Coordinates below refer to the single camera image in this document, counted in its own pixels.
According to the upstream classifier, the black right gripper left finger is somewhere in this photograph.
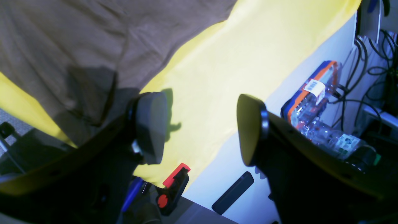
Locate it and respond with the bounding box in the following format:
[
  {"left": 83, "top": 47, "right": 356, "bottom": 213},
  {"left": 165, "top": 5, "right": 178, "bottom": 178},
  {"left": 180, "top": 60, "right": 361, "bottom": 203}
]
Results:
[{"left": 93, "top": 92, "right": 169, "bottom": 199}]

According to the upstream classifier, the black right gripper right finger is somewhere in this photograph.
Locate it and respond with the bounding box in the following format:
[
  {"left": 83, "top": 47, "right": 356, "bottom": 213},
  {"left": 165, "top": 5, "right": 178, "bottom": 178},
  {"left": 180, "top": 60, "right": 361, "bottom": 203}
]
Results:
[{"left": 237, "top": 94, "right": 397, "bottom": 224}]

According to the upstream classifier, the brown T-shirt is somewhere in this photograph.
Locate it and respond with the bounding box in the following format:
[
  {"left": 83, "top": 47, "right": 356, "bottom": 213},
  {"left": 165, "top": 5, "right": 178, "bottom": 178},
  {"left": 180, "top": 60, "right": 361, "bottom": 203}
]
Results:
[{"left": 0, "top": 0, "right": 236, "bottom": 146}]

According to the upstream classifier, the red black clamp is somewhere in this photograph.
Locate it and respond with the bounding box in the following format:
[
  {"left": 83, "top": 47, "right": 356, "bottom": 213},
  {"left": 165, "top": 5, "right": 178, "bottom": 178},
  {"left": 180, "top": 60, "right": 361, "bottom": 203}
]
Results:
[{"left": 155, "top": 163, "right": 190, "bottom": 216}]

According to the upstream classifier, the black flat bar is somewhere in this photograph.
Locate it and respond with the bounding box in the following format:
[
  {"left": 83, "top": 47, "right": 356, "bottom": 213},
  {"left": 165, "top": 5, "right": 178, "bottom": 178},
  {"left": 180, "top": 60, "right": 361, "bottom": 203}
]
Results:
[{"left": 211, "top": 171, "right": 254, "bottom": 215}]

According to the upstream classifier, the clear plastic electronics box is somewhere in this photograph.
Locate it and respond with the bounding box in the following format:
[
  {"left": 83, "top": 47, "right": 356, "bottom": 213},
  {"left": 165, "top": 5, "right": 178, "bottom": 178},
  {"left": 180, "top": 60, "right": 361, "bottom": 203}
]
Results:
[{"left": 280, "top": 60, "right": 378, "bottom": 172}]

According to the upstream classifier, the yellow table cloth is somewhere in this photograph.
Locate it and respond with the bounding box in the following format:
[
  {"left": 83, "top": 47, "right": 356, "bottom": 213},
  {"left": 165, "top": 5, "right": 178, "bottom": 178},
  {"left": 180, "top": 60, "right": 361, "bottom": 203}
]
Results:
[{"left": 1, "top": 0, "right": 361, "bottom": 187}]

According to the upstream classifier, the black cable bundle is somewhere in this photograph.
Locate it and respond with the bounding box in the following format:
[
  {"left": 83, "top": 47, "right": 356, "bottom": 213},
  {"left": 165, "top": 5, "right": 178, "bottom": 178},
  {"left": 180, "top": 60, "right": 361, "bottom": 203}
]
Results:
[{"left": 330, "top": 30, "right": 398, "bottom": 131}]

